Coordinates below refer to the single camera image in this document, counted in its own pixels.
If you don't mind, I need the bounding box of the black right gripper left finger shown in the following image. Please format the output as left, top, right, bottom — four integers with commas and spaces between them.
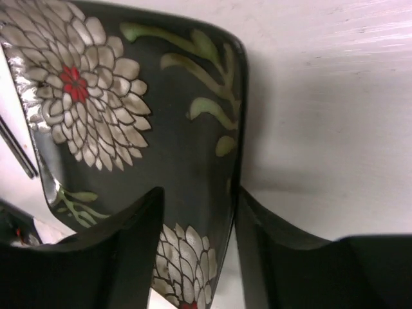
1, 187, 164, 308

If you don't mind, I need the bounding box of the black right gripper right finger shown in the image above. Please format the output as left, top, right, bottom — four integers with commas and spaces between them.
235, 189, 411, 308

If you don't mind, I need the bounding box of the black floral square plate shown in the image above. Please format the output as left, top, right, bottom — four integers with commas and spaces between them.
1, 1, 248, 308

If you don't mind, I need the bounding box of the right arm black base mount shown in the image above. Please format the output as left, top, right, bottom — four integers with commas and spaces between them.
1, 200, 42, 247

